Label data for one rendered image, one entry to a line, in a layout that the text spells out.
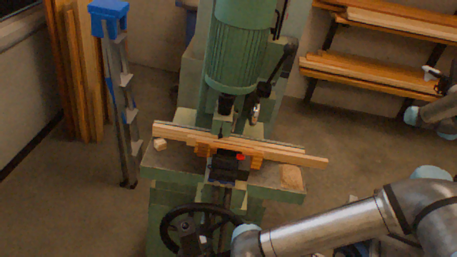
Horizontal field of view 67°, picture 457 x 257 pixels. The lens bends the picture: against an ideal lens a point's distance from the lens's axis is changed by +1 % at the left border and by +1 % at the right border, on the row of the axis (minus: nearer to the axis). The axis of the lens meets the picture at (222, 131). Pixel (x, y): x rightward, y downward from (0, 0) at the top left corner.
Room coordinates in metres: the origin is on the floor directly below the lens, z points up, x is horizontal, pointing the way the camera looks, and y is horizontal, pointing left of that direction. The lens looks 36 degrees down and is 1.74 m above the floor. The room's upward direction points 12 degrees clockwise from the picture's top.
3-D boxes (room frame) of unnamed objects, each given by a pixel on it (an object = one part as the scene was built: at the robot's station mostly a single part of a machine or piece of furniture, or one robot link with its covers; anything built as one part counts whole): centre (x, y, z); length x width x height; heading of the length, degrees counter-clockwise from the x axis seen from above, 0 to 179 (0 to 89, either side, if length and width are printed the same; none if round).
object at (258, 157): (0.98, -0.06, 0.94); 0.20 x 0.02 x 0.08; 93
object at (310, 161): (1.06, -0.15, 0.92); 0.55 x 0.02 x 0.04; 93
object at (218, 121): (1.07, 0.01, 1.03); 0.14 x 0.07 x 0.09; 3
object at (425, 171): (0.97, -0.76, 0.98); 0.13 x 0.12 x 0.14; 89
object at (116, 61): (1.69, 0.63, 0.58); 0.27 x 0.25 x 1.16; 91
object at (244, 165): (0.86, -0.05, 0.99); 0.13 x 0.11 x 0.06; 93
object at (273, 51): (1.27, -0.13, 1.23); 0.09 x 0.08 x 0.15; 3
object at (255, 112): (1.18, -0.11, 1.02); 0.12 x 0.03 x 0.12; 3
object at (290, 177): (0.97, -0.28, 0.91); 0.12 x 0.09 x 0.03; 3
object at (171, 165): (0.94, -0.04, 0.87); 0.61 x 0.30 x 0.06; 93
